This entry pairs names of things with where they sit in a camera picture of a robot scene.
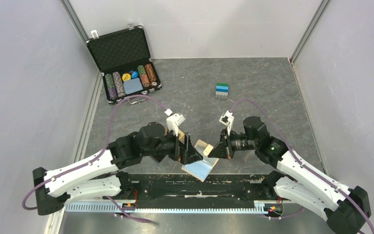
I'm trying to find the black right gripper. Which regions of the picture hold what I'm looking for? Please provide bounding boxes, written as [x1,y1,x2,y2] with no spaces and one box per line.
[208,127,258,159]

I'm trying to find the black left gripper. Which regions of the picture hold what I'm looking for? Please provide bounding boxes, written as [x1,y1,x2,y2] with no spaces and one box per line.
[142,127,203,164]

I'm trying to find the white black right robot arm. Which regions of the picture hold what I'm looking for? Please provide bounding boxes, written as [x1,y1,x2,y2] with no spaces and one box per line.
[208,112,371,234]

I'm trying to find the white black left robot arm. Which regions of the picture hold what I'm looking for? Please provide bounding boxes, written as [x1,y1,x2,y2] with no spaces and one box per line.
[33,122,203,215]

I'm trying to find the blue green block stack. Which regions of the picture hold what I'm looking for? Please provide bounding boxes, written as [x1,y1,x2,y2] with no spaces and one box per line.
[215,83,229,98]

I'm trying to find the black poker chip case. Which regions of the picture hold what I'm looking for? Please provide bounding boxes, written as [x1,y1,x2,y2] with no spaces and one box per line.
[86,24,162,104]

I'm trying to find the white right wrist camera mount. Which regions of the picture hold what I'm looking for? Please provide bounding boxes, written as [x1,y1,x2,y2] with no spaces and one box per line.
[219,110,234,135]

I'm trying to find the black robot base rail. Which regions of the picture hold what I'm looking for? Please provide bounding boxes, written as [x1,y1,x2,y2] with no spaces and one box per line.
[113,174,279,208]

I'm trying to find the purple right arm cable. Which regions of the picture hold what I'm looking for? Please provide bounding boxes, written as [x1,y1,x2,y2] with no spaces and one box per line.
[230,98,374,234]

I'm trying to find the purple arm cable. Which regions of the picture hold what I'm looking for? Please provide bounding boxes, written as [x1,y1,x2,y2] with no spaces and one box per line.
[230,98,374,234]
[21,94,171,224]

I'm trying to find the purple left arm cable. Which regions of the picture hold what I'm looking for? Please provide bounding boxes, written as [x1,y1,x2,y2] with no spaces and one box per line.
[21,94,171,224]

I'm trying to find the white toothed cable rail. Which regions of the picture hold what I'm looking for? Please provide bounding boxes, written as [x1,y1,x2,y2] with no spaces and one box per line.
[65,201,268,215]

